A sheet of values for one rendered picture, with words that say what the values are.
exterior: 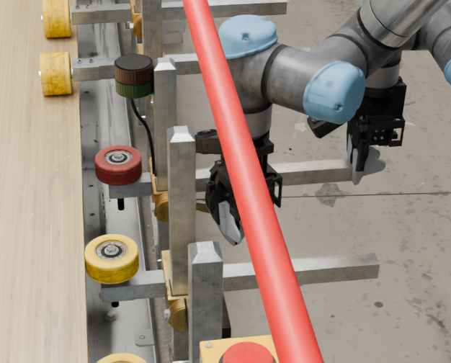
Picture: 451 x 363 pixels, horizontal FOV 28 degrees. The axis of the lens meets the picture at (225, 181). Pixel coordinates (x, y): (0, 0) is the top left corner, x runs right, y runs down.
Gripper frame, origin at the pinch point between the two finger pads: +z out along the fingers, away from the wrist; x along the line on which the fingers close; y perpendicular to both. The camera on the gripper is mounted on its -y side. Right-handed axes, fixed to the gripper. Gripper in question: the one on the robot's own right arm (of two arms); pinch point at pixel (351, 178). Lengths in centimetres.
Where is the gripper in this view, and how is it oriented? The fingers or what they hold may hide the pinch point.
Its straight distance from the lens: 166.2
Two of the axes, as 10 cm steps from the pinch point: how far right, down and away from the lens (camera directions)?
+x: -1.5, -5.7, 8.1
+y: 9.9, -0.7, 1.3
